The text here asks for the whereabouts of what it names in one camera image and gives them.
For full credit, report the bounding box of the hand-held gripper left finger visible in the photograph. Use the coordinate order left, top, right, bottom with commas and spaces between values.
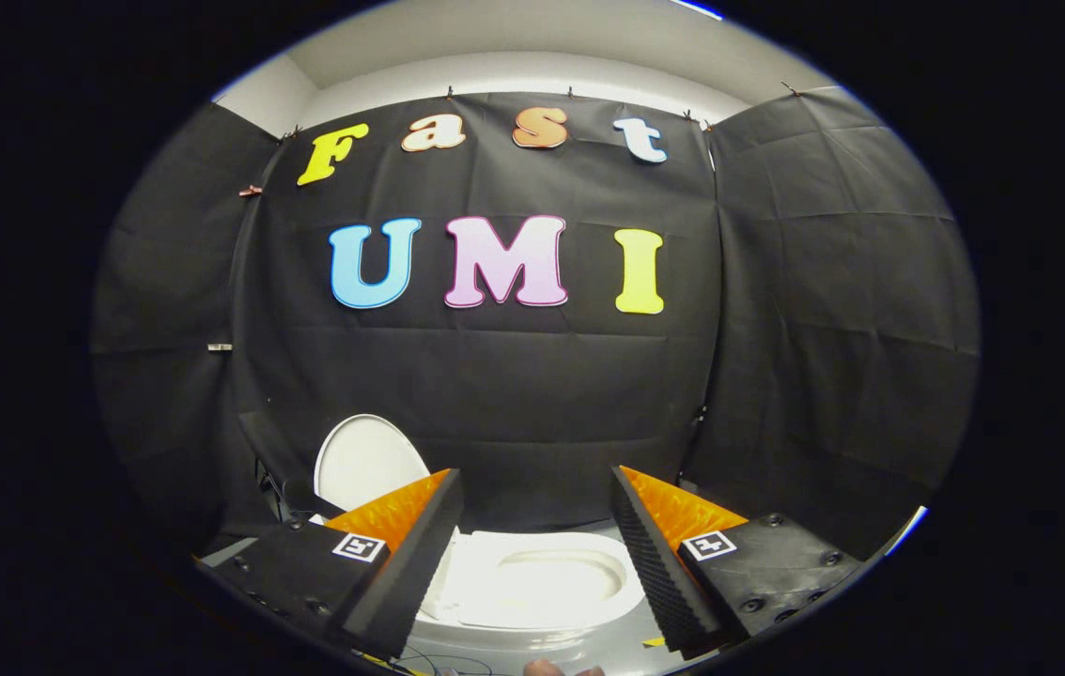
196, 467, 466, 662

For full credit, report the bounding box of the black backdrop cloth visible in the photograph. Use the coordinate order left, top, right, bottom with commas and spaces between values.
91, 84, 980, 566

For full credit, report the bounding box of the thin black floor cable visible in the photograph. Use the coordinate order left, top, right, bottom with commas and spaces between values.
392, 646, 498, 676

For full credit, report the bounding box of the black cable by toilet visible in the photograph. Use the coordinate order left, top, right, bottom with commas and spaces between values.
255, 458, 310, 529

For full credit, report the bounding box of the white ceramic toilet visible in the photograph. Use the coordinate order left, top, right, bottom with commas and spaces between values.
307, 512, 657, 658

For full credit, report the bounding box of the white toilet seat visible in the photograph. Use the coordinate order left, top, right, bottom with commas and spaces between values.
420, 530, 650, 632

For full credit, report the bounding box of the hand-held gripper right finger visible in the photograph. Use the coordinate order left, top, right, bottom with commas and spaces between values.
609, 464, 864, 661

